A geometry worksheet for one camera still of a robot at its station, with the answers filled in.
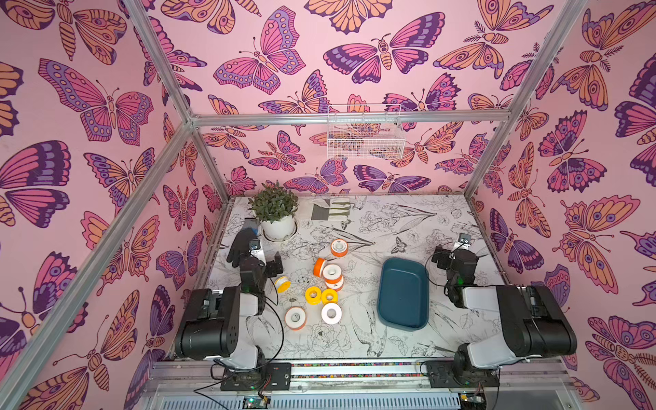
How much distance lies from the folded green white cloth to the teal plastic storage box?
30 centimetres

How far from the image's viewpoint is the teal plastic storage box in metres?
0.81

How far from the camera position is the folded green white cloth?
114 cm

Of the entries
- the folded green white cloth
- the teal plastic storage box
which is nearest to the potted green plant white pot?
the folded green white cloth
